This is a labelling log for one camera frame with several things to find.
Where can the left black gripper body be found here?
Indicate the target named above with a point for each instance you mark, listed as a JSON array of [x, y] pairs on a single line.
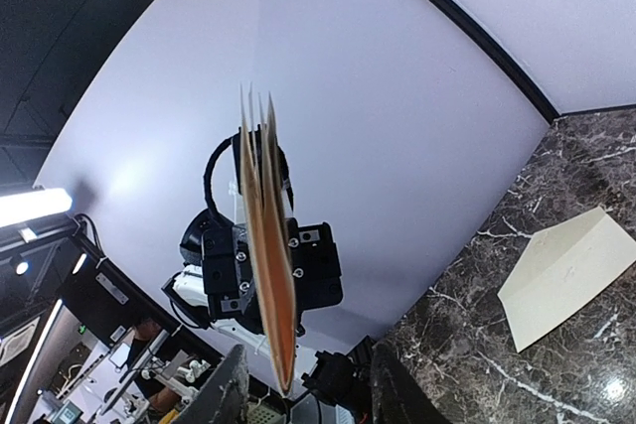
[[229, 281]]

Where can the beige lined letter sheet front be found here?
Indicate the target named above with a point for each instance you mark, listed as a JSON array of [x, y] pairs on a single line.
[[261, 190]]

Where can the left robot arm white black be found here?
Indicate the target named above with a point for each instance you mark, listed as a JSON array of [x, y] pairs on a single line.
[[186, 288]]

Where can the left black frame post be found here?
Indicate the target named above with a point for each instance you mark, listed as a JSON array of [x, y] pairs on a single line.
[[499, 56]]

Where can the cream paper envelope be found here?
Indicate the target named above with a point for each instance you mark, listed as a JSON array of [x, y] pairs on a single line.
[[562, 268]]

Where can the white led light bar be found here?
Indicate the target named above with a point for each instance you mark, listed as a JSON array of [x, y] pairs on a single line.
[[23, 207]]

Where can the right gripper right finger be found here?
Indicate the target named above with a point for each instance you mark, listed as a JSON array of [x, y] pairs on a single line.
[[396, 396]]

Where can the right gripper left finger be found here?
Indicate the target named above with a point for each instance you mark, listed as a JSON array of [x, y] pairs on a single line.
[[224, 396]]

